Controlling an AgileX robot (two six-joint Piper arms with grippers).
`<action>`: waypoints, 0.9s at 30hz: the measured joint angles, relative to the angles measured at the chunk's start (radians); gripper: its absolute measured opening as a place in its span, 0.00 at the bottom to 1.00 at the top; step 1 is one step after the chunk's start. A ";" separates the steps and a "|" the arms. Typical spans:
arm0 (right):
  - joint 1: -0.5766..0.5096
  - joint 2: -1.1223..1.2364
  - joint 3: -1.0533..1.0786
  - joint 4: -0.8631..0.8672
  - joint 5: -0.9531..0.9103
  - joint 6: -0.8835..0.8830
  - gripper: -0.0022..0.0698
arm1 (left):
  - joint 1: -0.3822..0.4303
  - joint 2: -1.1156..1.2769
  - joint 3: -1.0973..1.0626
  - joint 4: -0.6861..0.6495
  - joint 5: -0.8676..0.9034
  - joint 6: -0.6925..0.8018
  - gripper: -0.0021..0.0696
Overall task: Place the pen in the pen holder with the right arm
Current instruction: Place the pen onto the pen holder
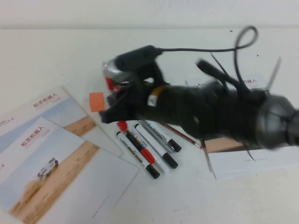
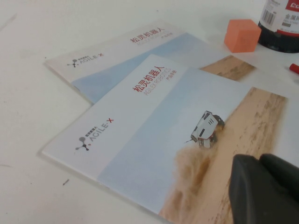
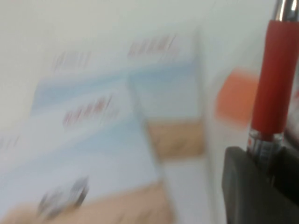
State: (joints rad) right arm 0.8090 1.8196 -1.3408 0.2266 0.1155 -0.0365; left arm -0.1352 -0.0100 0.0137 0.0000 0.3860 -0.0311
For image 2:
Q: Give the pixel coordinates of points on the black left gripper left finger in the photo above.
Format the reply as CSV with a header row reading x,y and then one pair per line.
x,y
247,186

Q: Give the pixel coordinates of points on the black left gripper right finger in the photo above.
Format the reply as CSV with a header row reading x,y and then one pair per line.
x,y
287,182

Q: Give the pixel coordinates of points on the black mesh pen holder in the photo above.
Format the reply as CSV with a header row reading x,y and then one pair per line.
x,y
280,28

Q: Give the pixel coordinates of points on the desert brochure with white vehicle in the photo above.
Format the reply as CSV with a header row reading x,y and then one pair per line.
x,y
151,130

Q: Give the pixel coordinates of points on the desert brochure with faded cover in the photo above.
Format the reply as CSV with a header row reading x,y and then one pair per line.
x,y
121,58

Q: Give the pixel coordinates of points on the thin black and red pen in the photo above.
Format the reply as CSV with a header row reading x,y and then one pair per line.
x,y
294,68

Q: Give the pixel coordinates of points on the orange rectangular block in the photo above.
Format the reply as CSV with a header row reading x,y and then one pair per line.
x,y
241,35

